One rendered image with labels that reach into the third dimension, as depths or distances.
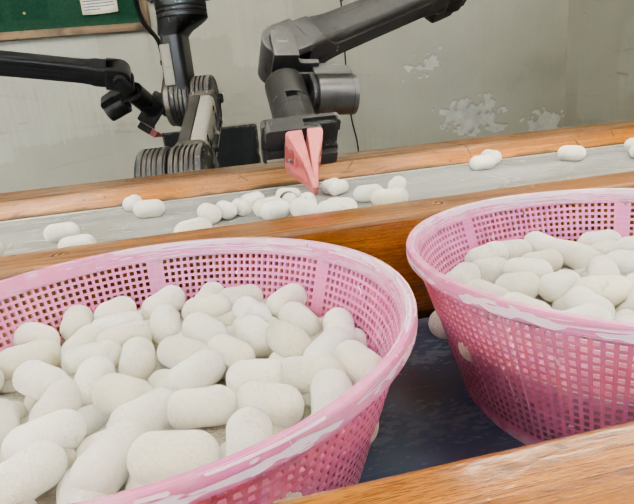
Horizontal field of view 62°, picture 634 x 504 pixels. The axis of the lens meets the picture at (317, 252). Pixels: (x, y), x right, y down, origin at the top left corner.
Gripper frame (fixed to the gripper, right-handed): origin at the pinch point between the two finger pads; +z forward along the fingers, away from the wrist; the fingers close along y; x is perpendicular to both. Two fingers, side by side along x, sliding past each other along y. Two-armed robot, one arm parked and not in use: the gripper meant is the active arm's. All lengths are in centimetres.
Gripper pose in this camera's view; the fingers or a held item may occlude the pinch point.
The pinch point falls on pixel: (314, 186)
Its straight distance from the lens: 64.8
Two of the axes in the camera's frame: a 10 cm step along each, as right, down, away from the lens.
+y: 9.7, -1.5, 1.7
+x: -0.5, 5.7, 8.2
